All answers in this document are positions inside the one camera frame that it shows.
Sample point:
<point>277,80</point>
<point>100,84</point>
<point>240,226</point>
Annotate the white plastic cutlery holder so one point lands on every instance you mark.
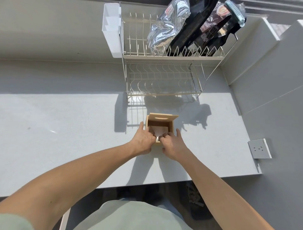
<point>111,35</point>

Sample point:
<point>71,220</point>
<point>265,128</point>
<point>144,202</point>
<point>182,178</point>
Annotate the plain black bag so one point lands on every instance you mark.
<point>191,26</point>

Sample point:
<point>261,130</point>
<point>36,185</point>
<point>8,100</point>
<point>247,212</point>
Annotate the person's right little finger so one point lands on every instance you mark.
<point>179,135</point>

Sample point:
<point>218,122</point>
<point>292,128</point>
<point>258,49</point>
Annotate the person's right forearm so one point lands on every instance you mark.
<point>213,189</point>

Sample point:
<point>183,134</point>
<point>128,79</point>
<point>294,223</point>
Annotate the silver foil bag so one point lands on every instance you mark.
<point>165,28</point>

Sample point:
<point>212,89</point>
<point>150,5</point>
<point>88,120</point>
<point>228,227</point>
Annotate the light blue bag clip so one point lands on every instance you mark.
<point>238,13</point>

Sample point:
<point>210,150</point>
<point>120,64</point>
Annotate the light wooden box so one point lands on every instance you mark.
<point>174,129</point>

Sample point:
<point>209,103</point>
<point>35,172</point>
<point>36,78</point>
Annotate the light green shirt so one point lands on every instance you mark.
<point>118,218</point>

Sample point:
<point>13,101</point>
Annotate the person's left hand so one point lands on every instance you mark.
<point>141,142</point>

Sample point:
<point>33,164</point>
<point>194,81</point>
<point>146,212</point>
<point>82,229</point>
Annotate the wooden lid with slot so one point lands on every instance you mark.
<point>163,118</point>

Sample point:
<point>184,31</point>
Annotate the white wall socket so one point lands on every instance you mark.
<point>260,148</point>

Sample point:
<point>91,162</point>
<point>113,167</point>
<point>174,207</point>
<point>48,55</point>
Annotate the person's left forearm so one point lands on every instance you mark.
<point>71,184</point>

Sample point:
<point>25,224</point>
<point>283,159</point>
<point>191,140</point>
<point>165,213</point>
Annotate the white paper stack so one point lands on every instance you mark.
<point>161,131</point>

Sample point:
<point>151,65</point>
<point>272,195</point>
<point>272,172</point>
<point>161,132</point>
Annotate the dark bag with clip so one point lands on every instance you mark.
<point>236,26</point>

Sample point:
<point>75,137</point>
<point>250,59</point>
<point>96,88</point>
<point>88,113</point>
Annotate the dark coffee bag with label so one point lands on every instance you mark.
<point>210,30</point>

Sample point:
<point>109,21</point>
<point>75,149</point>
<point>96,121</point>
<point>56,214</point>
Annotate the person's right hand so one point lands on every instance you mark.
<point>175,148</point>

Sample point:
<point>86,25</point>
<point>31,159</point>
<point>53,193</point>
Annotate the person's left little finger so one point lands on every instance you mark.
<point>141,127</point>

